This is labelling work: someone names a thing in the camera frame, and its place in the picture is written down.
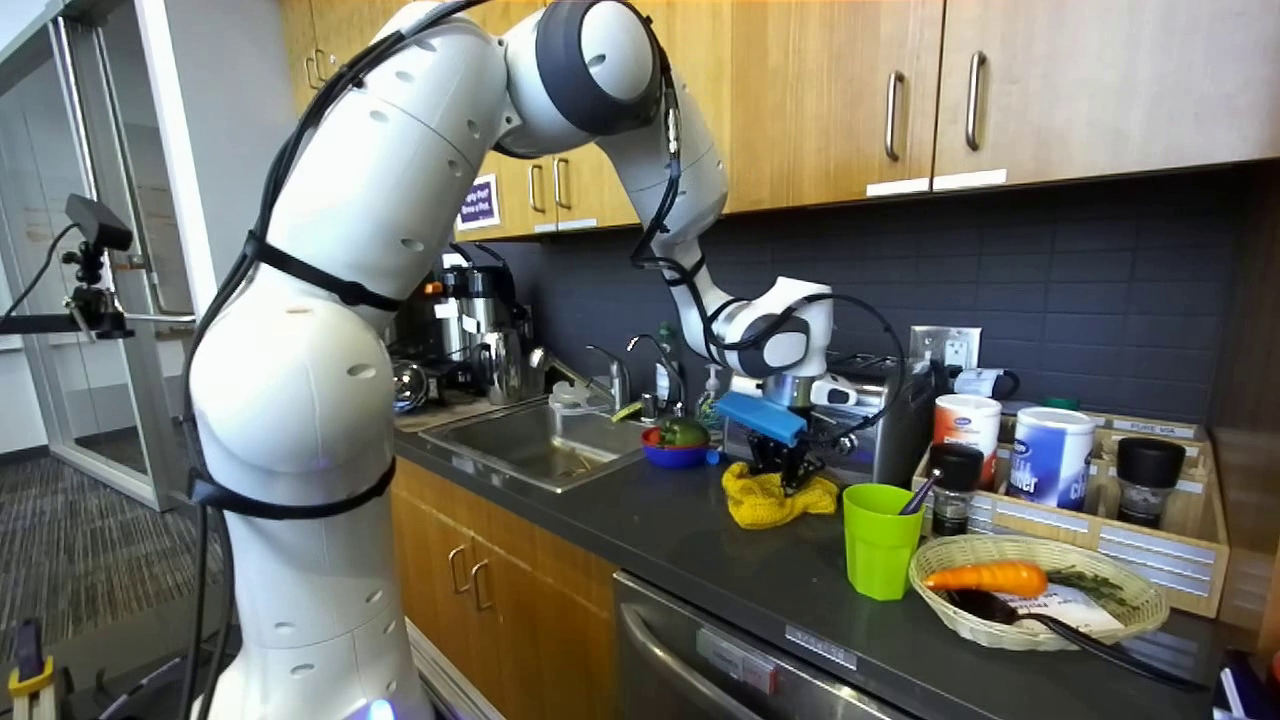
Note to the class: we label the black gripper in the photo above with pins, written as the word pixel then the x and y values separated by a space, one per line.
pixel 777 452

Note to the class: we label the yellow towel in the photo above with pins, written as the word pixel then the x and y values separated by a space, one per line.
pixel 754 506

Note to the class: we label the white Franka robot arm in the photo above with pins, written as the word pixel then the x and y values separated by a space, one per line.
pixel 306 403

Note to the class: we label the green pepper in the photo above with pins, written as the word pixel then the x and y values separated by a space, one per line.
pixel 686 435

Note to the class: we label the stainless steel toaster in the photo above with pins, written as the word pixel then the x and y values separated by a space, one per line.
pixel 890 440

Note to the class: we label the blue bowl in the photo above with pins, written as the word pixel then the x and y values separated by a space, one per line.
pixel 673 457

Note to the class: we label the green plastic cup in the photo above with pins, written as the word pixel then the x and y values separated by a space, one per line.
pixel 882 546

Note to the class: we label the black top shaker bottle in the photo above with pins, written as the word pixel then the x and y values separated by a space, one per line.
pixel 953 480

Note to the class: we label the white orange canister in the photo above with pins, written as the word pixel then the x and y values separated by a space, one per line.
pixel 968 425

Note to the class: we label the chrome faucet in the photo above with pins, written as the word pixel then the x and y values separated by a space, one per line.
pixel 621 377

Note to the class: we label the stainless steel dishwasher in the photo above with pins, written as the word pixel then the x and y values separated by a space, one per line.
pixel 722 663

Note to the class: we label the orange carrot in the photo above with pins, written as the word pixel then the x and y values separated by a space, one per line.
pixel 991 577

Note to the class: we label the dark eggplant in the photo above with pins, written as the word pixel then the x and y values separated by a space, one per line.
pixel 985 607

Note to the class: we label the woven basket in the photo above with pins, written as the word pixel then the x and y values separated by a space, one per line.
pixel 973 630

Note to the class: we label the stainless steel sink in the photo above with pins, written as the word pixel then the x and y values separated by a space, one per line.
pixel 533 446

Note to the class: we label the white blue canister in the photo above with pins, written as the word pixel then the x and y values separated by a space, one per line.
pixel 1052 457

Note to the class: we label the wooden lower cabinet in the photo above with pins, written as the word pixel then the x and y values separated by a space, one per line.
pixel 522 615

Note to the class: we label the small plain wooden cabinet door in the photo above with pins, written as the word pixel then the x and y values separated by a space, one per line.
pixel 594 195

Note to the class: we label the jar with black lid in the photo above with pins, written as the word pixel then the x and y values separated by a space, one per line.
pixel 1148 478

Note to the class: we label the cardboard tray box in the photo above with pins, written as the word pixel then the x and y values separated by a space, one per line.
pixel 1146 555

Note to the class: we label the large wooden cabinet door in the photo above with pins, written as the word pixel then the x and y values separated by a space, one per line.
pixel 826 93
pixel 1132 82

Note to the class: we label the wooden cabinet door with sign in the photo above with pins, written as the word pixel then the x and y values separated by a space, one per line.
pixel 519 201

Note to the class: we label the steel airpot with orange tag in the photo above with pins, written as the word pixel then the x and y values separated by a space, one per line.
pixel 419 345

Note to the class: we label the purple white sign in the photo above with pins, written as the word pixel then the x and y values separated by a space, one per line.
pixel 479 201

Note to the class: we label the yellow black clamp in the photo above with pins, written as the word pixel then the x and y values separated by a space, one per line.
pixel 28 678

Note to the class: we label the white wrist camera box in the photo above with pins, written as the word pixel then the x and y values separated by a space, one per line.
pixel 836 394

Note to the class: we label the silver wall outlet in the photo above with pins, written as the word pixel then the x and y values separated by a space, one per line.
pixel 949 345

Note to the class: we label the black camera on tripod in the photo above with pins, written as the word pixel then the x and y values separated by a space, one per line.
pixel 98 267

